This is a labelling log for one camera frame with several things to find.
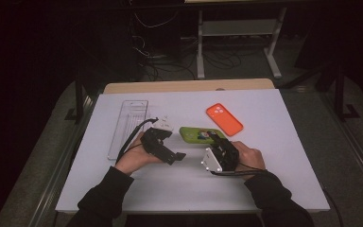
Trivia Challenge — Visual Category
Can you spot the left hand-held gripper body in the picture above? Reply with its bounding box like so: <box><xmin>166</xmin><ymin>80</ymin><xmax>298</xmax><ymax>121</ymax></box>
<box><xmin>140</xmin><ymin>115</ymin><xmax>178</xmax><ymax>166</ymax></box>

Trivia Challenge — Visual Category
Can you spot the bundle of floor cables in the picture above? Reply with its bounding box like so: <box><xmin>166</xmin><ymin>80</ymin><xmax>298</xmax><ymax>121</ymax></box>
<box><xmin>138</xmin><ymin>46</ymin><xmax>256</xmax><ymax>81</ymax></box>

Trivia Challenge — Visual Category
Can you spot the white metal desk frame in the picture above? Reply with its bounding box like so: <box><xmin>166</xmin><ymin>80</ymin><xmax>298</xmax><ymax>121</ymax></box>
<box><xmin>183</xmin><ymin>0</ymin><xmax>287</xmax><ymax>79</ymax></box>

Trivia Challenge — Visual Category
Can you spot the orange phone case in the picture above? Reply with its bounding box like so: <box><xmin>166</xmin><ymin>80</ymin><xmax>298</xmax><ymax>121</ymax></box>
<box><xmin>205</xmin><ymin>102</ymin><xmax>244</xmax><ymax>137</ymax></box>

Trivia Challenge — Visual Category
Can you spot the person's left hand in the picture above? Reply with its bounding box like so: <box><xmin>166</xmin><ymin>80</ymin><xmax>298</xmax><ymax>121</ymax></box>
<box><xmin>114</xmin><ymin>141</ymin><xmax>164</xmax><ymax>177</ymax></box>

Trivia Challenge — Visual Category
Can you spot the clear plastic rack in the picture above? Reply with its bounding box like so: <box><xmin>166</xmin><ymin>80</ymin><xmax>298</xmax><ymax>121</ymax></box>
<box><xmin>107</xmin><ymin>99</ymin><xmax>151</xmax><ymax>161</ymax></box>

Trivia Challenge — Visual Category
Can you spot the green clown print phone case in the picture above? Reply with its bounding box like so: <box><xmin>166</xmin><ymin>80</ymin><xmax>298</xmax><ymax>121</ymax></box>
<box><xmin>179</xmin><ymin>126</ymin><xmax>227</xmax><ymax>146</ymax></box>

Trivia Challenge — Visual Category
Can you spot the person's right hand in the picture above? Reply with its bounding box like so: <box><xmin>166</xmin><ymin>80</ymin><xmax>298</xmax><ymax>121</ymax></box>
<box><xmin>231</xmin><ymin>140</ymin><xmax>267</xmax><ymax>182</ymax></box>

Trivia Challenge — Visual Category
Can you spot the black metal stand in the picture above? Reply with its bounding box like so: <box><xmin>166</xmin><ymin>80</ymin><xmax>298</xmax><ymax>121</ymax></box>
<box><xmin>334</xmin><ymin>62</ymin><xmax>361</xmax><ymax>122</ymax></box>
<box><xmin>64</xmin><ymin>69</ymin><xmax>86</xmax><ymax>124</ymax></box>

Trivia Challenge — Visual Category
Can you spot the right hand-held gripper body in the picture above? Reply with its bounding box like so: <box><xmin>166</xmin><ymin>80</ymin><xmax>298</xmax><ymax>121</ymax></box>
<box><xmin>200</xmin><ymin>137</ymin><xmax>240</xmax><ymax>174</ymax></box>

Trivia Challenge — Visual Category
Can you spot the right hand-held gripper black cable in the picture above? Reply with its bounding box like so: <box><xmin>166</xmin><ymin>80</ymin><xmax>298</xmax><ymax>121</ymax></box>
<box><xmin>210</xmin><ymin>162</ymin><xmax>344</xmax><ymax>227</ymax></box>

